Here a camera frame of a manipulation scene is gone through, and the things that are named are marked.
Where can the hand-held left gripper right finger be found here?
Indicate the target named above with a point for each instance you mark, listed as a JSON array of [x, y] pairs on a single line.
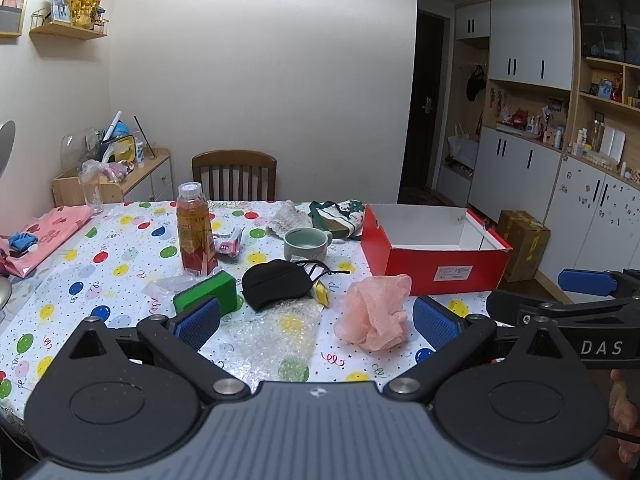
[[435, 322]]

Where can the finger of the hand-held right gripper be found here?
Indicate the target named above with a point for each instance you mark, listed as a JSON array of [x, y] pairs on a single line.
[[515, 306], [585, 280]]

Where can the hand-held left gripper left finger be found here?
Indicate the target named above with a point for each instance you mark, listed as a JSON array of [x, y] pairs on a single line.
[[200, 317]]

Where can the green scrub sponge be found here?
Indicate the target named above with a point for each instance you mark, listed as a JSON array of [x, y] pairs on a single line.
[[207, 290]]

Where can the red shoe box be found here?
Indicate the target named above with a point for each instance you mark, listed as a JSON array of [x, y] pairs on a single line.
[[435, 265]]

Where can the pink mesh bath pouf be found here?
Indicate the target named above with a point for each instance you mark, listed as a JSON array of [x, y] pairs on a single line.
[[372, 312]]

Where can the clear bubble wrap sheet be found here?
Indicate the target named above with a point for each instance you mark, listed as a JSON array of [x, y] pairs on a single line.
[[270, 335]]

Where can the black face mask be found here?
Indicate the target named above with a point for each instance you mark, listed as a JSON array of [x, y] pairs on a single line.
[[277, 282]]

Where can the yellow sponge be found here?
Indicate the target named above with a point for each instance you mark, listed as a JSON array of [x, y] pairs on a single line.
[[322, 294]]

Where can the person's right hand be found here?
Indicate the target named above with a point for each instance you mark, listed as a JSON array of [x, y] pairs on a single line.
[[627, 410]]

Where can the clear plastic bag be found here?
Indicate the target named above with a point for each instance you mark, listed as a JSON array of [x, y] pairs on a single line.
[[165, 286]]

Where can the brown cardboard box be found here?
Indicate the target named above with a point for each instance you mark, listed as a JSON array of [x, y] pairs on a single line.
[[522, 245]]

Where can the small pink packet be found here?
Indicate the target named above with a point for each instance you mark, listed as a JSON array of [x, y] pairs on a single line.
[[230, 245]]

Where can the amber juice bottle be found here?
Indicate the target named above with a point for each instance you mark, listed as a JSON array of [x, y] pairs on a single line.
[[192, 230]]

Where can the green ceramic mug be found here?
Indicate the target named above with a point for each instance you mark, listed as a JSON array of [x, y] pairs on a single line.
[[305, 246]]

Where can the grey fluffy towel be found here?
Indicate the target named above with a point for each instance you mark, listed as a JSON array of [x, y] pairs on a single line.
[[290, 220]]

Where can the white shelf boxes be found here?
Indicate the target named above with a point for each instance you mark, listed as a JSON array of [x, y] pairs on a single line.
[[612, 142]]

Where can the green and white tote bag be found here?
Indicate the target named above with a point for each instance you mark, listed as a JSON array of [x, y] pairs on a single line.
[[340, 217]]

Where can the brown wooden chair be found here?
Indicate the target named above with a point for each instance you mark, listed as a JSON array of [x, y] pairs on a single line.
[[235, 175]]

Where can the light wooden side cabinet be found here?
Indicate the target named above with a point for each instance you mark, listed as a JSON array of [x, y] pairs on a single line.
[[145, 180]]

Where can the clear drinking glass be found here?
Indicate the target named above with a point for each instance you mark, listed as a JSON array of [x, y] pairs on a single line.
[[92, 192]]

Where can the white shopping bag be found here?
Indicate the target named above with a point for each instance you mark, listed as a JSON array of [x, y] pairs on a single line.
[[462, 147]]

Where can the pink spotted bag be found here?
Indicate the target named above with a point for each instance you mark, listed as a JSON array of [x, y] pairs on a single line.
[[50, 235]]

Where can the crumpled plastic bag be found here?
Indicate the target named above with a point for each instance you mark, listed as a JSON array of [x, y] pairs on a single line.
[[105, 171]]

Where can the red shelf ornament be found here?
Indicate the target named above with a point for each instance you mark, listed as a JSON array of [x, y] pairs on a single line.
[[520, 117]]

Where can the yellow pouch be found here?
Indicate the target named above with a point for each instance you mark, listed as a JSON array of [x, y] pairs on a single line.
[[122, 150]]

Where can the blue cloth item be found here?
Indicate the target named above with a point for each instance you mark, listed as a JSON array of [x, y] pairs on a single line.
[[22, 241]]

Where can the dark door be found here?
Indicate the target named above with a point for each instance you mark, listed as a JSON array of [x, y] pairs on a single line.
[[425, 105]]

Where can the grey round disc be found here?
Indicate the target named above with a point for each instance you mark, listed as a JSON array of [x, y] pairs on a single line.
[[5, 147]]

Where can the golden ornament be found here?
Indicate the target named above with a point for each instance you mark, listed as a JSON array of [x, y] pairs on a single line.
[[85, 2]]

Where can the white and wood wall cabinet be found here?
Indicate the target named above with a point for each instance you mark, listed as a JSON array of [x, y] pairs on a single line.
[[525, 160]]

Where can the wooden wall shelf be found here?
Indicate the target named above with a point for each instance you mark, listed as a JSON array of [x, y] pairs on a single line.
[[67, 31]]

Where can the small photo frame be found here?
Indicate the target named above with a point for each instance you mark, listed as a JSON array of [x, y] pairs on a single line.
[[60, 2]]

